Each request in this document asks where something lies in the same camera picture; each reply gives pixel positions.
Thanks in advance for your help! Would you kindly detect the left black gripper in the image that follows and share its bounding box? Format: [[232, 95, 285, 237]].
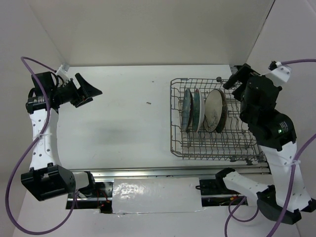
[[52, 73, 102, 108]]

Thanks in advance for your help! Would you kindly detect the dark teal plate top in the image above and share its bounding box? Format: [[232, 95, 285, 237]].
[[215, 90, 228, 133]]

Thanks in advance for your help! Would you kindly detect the dark teal plate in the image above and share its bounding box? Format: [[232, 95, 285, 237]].
[[181, 88, 193, 132], [215, 90, 228, 133]]

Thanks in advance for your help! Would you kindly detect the patterned plate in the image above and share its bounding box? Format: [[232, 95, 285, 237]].
[[203, 89, 223, 132]]

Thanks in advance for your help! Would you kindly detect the red teal floral plate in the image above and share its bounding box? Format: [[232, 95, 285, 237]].
[[192, 88, 204, 132]]

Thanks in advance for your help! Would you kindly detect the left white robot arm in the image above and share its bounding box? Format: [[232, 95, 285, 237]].
[[21, 72, 102, 201]]

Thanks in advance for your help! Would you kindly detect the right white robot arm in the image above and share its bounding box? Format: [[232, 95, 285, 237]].
[[215, 62, 316, 225]]

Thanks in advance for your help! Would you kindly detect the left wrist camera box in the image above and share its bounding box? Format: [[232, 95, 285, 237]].
[[55, 63, 70, 81]]

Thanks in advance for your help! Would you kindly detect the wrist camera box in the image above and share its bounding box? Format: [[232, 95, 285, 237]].
[[264, 61, 292, 87], [55, 63, 70, 81]]

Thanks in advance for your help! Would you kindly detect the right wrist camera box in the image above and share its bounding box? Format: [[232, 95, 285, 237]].
[[264, 61, 292, 87]]

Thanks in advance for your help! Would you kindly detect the grey wire dish rack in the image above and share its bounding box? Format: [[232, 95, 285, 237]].
[[169, 77, 265, 165]]

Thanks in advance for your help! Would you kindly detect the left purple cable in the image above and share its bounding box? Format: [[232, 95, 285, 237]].
[[5, 56, 79, 234]]

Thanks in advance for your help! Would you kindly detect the aluminium mounting rail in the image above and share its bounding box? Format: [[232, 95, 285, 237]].
[[55, 65, 272, 210]]

